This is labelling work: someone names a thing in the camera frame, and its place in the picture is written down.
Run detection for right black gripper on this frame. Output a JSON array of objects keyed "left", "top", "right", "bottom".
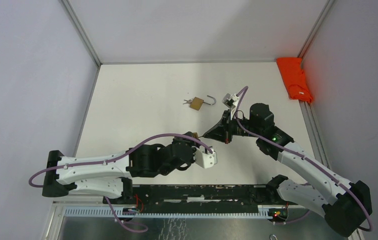
[{"left": 204, "top": 109, "right": 261, "bottom": 144}]

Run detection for large brass padlock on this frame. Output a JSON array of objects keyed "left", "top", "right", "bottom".
[{"left": 189, "top": 95, "right": 217, "bottom": 111}]

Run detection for silver keys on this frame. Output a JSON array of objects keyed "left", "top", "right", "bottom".
[{"left": 183, "top": 99, "right": 193, "bottom": 105}]

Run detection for small brass padlock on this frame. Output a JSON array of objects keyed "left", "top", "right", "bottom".
[{"left": 191, "top": 132, "right": 199, "bottom": 139}]

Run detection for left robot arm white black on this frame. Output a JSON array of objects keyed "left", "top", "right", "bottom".
[{"left": 29, "top": 132, "right": 202, "bottom": 204}]

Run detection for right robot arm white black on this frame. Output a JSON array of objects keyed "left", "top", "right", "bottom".
[{"left": 203, "top": 103, "right": 373, "bottom": 238}]

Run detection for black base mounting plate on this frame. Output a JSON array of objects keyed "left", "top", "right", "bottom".
[{"left": 109, "top": 184, "right": 288, "bottom": 214}]

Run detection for orange folded cloth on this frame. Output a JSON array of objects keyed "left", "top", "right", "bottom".
[{"left": 276, "top": 57, "right": 314, "bottom": 104}]

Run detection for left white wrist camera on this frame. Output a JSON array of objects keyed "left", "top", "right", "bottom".
[{"left": 194, "top": 147, "right": 218, "bottom": 169}]

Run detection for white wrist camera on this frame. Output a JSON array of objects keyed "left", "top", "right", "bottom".
[
  {"left": 222, "top": 93, "right": 240, "bottom": 120},
  {"left": 194, "top": 147, "right": 218, "bottom": 169}
]

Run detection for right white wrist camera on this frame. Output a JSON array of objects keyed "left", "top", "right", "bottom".
[{"left": 222, "top": 93, "right": 240, "bottom": 120}]

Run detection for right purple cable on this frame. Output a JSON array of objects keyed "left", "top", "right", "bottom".
[{"left": 233, "top": 86, "right": 374, "bottom": 232}]

